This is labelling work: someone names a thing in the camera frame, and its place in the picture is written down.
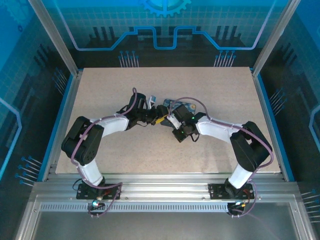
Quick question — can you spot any starry night print box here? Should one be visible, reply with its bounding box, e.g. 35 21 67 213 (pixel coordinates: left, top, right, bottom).
162 98 197 127

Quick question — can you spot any aluminium front beam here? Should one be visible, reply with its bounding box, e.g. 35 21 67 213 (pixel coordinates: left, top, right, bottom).
32 172 301 201

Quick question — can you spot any steel front shelf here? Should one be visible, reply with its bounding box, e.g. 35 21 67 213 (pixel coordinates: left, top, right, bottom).
14 194 316 240

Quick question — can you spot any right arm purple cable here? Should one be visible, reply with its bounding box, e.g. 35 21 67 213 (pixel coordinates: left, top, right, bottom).
168 96 275 181

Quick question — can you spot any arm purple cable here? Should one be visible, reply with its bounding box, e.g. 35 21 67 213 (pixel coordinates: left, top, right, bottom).
70 87 138 187
168 96 275 181

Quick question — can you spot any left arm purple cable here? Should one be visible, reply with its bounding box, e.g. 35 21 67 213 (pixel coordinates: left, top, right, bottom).
70 87 138 187

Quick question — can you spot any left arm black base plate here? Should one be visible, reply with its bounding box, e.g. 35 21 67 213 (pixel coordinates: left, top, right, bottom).
76 183 123 201

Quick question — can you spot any aluminium side rail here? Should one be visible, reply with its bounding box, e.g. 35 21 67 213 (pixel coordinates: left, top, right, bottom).
251 71 288 182
41 71 83 182

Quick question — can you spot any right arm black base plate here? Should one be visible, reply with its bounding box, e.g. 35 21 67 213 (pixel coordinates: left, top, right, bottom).
208 183 255 201

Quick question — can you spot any slotted metal cable duct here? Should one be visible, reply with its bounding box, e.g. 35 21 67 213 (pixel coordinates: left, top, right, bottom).
38 202 253 213

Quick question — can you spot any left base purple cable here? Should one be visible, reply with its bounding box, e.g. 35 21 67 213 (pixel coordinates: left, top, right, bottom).
87 183 123 219

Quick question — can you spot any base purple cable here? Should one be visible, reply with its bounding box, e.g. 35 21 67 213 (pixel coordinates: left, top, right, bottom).
87 183 123 219
228 184 261 218

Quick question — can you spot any left base cable connector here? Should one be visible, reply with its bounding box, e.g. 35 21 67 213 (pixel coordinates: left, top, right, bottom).
91 198 106 210

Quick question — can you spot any base cable connector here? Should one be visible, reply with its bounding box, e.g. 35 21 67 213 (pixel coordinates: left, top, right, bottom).
91 198 106 210
233 199 251 208

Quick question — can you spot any right base cable connector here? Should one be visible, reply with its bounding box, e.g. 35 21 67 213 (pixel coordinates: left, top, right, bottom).
233 199 251 208

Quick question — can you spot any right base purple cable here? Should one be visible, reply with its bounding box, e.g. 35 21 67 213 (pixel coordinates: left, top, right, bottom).
228 184 261 218

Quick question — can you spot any aluminium frame post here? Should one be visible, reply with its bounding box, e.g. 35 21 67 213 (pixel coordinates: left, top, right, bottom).
27 0 80 77
251 0 302 77

